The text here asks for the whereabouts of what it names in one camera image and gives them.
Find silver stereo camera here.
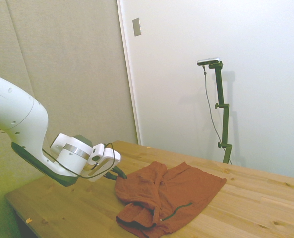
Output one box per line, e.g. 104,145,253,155
197,57,222,66

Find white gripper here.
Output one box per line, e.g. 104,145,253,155
83,147,127,183

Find dark green camera stand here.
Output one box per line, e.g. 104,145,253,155
207,61,233,164

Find rust orange shorts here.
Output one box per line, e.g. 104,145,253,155
115,160,228,238

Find white door frame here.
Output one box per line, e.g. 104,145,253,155
116,0,143,146

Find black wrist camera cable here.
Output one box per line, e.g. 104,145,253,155
41,141,116,179

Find grey wall switch plate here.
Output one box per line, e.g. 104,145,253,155
132,17,142,37

